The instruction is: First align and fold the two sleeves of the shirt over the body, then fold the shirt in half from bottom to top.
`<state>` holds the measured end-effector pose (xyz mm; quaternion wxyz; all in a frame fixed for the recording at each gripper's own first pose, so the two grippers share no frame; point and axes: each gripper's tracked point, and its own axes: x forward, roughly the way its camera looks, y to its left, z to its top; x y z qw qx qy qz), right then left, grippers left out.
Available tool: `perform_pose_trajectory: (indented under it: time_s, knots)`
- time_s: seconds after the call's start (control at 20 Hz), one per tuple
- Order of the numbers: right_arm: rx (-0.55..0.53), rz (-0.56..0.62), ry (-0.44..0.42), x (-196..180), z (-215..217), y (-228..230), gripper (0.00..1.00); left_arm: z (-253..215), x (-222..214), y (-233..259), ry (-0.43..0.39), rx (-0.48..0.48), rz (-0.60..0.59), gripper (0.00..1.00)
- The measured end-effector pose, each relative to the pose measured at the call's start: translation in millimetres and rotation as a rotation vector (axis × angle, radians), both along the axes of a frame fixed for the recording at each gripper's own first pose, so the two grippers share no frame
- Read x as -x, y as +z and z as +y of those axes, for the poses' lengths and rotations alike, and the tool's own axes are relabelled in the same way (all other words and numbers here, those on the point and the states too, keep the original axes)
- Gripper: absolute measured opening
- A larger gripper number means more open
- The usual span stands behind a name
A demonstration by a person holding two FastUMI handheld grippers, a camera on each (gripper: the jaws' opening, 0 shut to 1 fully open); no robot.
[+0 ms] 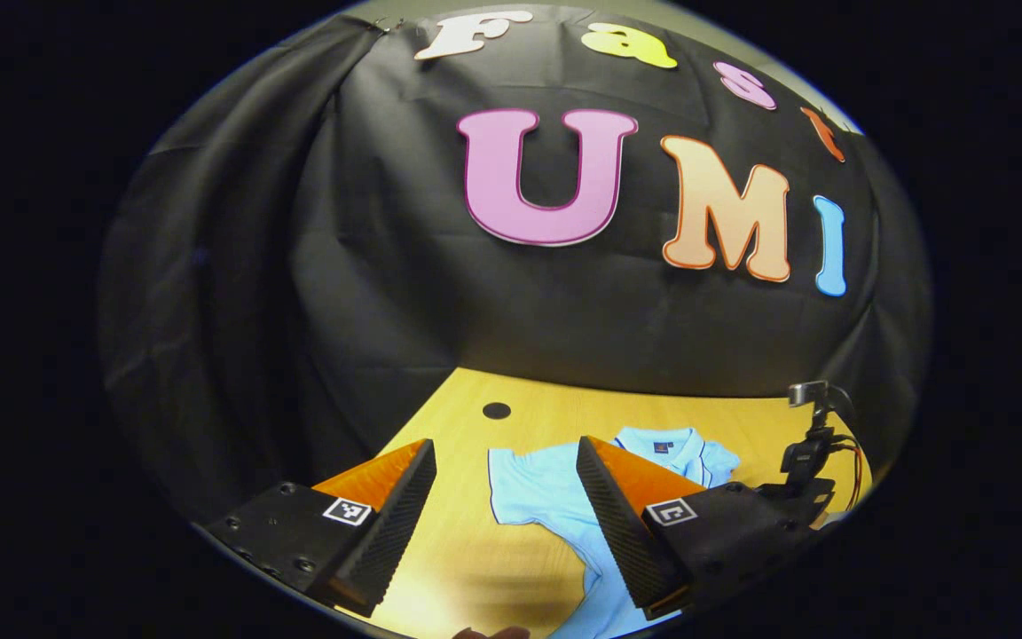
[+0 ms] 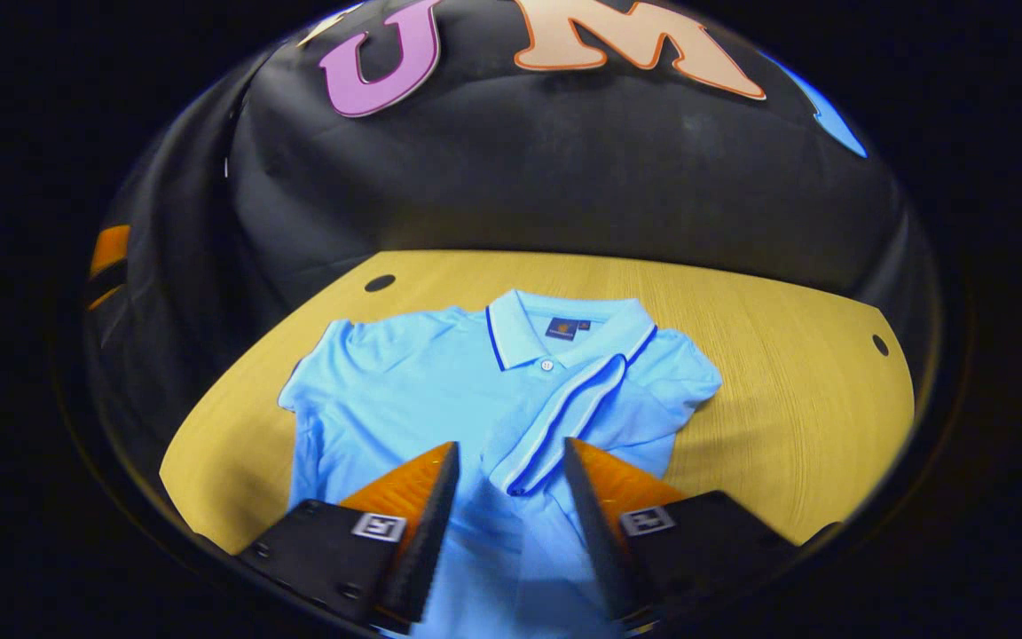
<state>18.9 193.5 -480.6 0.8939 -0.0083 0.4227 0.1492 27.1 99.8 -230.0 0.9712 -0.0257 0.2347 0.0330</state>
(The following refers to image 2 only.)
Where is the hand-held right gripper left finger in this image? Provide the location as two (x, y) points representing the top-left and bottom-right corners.
(236, 441), (462, 635)

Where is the black backdrop cloth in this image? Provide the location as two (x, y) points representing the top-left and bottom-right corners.
(81, 0), (945, 471)

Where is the light blue T-shirt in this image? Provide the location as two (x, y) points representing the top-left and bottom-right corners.
(278, 288), (724, 639)

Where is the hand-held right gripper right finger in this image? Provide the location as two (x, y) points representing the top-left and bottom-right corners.
(562, 436), (803, 635)

